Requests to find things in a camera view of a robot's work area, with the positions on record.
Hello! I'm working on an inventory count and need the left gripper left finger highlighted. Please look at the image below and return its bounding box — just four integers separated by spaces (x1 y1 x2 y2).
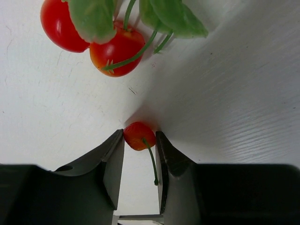
0 129 124 225

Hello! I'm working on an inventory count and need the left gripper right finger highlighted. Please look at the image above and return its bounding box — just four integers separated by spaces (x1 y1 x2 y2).
156 131 300 225

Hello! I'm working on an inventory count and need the single red cherry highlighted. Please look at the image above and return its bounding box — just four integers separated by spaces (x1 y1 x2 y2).
123 121 159 186

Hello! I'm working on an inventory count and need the cherry bunch with green leaves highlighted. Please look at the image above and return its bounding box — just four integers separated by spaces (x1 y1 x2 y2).
40 0 209 77

